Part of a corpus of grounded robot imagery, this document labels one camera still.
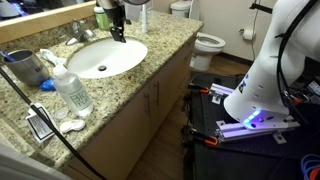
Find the short aluminium mounting rail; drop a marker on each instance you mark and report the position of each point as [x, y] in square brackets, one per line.
[220, 90]

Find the blue toothbrush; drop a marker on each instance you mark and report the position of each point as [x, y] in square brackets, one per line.
[7, 56]

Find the long aluminium mounting rail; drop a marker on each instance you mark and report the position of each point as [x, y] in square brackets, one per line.
[240, 130]

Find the white oval sink basin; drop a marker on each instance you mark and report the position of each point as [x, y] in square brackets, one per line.
[116, 53]

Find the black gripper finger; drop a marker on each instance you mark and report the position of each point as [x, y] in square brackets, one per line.
[114, 34]
[122, 36]

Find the stainless steel cup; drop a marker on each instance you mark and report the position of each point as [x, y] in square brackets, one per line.
[28, 68]

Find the green bottle with white cap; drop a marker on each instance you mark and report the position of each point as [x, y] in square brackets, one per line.
[101, 19]

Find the black robot table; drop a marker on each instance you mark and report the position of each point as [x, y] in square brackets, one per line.
[213, 160]

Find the chrome tap body with spout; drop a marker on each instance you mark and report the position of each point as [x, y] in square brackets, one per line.
[80, 36]

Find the crumpled white cloth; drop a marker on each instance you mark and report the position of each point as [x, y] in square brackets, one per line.
[50, 56]

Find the small blue plastic packet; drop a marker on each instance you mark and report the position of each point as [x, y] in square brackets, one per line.
[48, 85]

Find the wall mirror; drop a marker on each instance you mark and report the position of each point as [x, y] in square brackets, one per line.
[20, 8]

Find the clear round cap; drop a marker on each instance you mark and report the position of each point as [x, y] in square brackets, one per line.
[60, 114]

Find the chrome sink drain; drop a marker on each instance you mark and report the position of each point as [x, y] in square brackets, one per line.
[102, 68]

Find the white contact lens case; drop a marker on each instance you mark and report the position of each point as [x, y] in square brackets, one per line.
[72, 126]

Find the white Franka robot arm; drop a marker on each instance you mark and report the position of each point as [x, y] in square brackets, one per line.
[266, 66]

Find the white printed paper tag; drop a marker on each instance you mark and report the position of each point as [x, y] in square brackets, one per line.
[38, 128]

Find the black control box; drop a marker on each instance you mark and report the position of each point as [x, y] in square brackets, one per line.
[308, 90]

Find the white toilet paper roll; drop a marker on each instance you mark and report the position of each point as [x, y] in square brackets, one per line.
[248, 34]

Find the white electric toothbrush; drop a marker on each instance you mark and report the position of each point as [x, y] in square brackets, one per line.
[145, 20]

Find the clear lens solution bottle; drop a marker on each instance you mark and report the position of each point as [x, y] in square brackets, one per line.
[73, 93]

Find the tan wooden vanity cabinet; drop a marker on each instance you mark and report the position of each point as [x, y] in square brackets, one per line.
[133, 116]

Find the black wall bracket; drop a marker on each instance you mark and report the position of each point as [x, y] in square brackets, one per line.
[258, 6]

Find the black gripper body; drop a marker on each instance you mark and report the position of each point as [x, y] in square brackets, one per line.
[116, 15]

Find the wooden mirror frame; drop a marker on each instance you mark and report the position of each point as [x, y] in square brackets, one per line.
[40, 21]

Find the orange black clamp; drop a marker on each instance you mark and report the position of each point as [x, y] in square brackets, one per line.
[203, 137]
[200, 89]

